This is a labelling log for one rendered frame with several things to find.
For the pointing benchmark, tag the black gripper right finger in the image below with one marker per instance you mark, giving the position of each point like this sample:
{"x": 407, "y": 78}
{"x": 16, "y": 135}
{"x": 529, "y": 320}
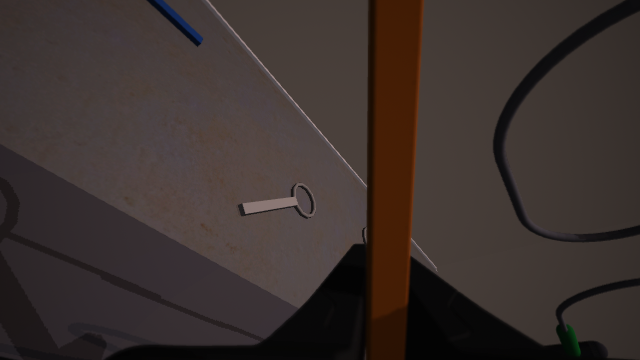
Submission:
{"x": 443, "y": 324}

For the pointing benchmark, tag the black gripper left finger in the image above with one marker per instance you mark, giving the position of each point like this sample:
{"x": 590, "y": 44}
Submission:
{"x": 331, "y": 325}

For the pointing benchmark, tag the orange handle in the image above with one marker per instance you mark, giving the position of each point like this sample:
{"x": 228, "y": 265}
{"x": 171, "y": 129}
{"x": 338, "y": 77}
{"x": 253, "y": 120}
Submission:
{"x": 394, "y": 59}

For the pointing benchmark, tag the grey ring with straight handle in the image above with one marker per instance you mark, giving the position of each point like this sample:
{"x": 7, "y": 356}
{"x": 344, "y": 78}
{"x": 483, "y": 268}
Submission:
{"x": 275, "y": 204}

